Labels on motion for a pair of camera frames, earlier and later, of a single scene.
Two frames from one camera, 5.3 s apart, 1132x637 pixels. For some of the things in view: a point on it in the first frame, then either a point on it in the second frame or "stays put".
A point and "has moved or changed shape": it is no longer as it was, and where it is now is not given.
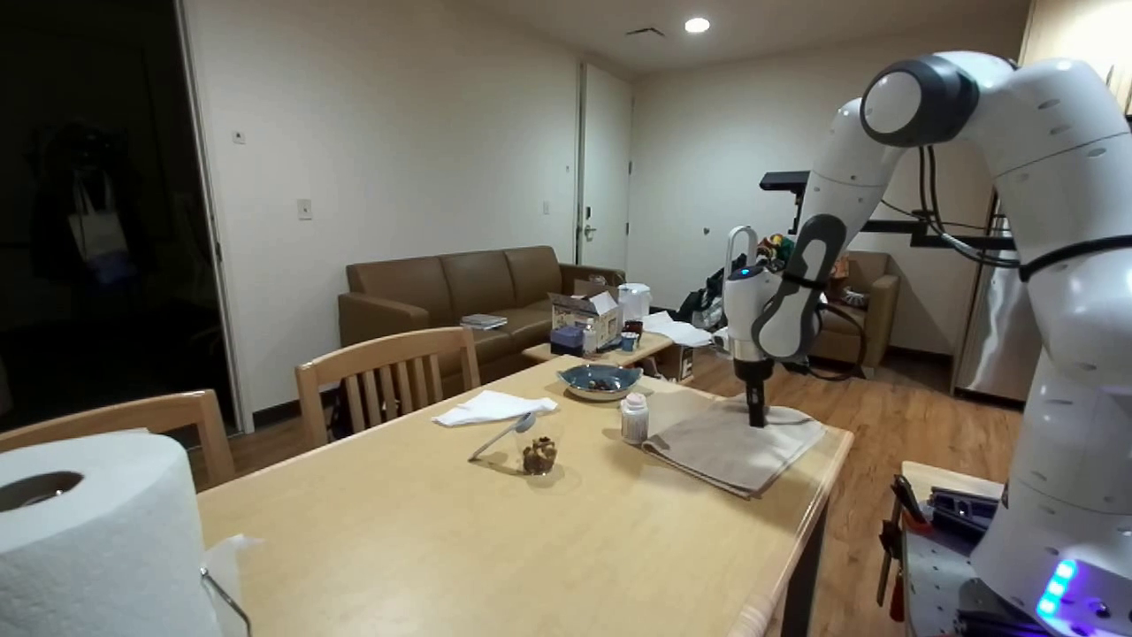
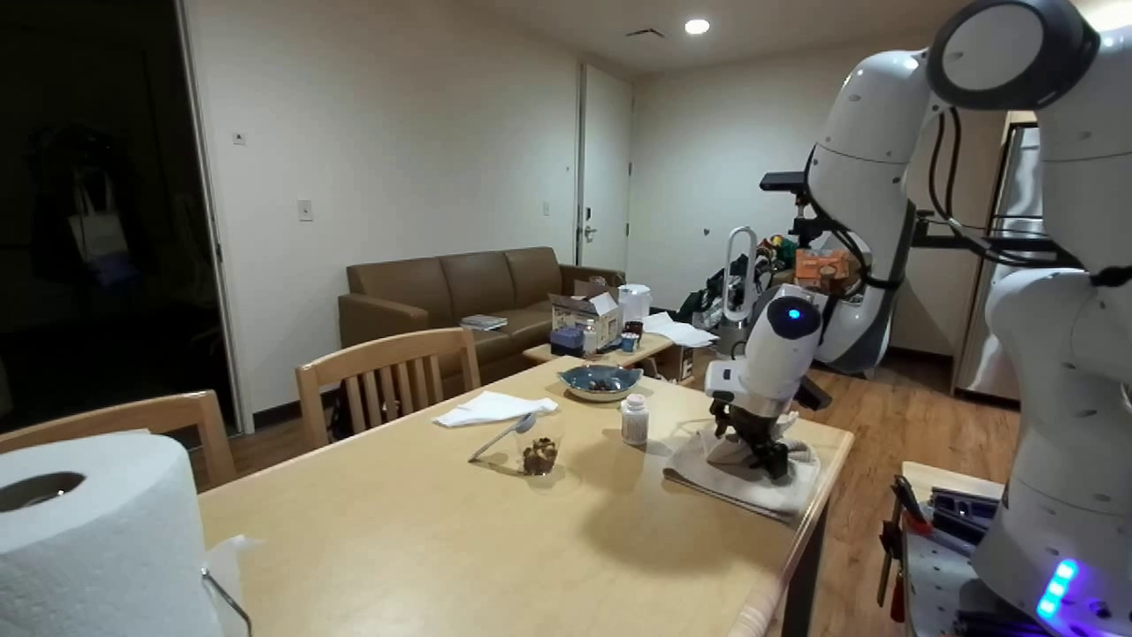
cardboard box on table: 584,325 stays put
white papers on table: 692,335 stays put
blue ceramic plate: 600,379 stays put
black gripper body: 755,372 -> 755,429
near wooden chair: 195,413 stays put
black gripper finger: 760,417 -> 776,463
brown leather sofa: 501,299 stays put
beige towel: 712,438 has moved or changed shape
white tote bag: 98,232 stays put
